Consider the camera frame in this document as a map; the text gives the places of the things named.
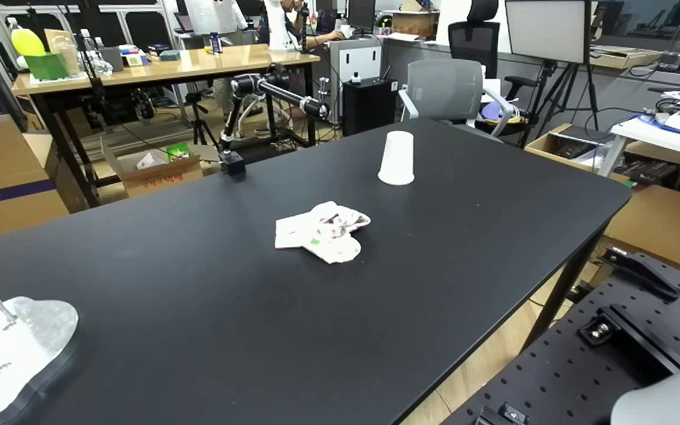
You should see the white patterned towel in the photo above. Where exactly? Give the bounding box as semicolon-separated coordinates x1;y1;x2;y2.
273;200;373;266

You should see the black clamp stand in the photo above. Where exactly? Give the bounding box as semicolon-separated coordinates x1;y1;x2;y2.
217;72;331;180

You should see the black clamp lever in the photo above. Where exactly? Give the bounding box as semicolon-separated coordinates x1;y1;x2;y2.
602;243;680;303

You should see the white paper cup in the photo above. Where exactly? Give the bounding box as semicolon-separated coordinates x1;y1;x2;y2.
376;131;419;188

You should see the black cabinet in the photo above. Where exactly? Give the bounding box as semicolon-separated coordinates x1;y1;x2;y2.
339;75;401;139

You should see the grey computer tower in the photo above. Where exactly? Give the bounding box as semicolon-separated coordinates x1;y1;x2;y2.
325;37;386;128

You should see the grey office chair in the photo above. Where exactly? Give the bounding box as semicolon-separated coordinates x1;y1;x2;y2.
396;57;519;138

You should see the small black tripod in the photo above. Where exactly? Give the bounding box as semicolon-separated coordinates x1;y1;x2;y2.
184;88;223;154

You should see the green packet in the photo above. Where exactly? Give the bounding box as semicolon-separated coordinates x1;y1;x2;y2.
164;142;193;162

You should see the seated person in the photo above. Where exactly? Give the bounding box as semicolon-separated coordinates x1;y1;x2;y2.
279;0;356;48

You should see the open cardboard box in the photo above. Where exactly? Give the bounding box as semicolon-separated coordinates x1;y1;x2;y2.
114;142;205;199

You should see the long wooden table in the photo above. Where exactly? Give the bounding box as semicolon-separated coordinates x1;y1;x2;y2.
9;43;323;208

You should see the black office chair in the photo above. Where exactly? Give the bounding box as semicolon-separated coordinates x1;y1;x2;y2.
446;0;502;80

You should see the cardboard box with keyboard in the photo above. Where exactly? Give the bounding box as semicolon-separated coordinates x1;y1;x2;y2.
524;121;629;178

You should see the black screen tripod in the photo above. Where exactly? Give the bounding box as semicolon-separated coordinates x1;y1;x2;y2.
530;59;602;145

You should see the white projection screen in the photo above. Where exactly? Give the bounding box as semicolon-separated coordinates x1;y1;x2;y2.
502;0;596;66

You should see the black perforated breadboard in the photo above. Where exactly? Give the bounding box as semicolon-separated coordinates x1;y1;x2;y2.
442;266;680;425

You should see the flat cardboard box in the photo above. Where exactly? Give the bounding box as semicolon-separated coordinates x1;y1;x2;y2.
602;185;680;270

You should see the green container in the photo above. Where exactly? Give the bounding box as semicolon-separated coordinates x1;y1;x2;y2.
23;53;71;82

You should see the white desk with papers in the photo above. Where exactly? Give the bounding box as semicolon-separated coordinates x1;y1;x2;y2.
607;88;680;172

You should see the large red-labelled cardboard box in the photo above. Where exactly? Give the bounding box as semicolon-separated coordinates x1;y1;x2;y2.
0;114;71;246

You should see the grey rounded housing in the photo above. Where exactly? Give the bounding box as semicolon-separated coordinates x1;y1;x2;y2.
610;349;680;425

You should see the black bracket with screws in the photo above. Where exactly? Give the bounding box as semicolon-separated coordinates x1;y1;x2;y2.
577;306;677;377

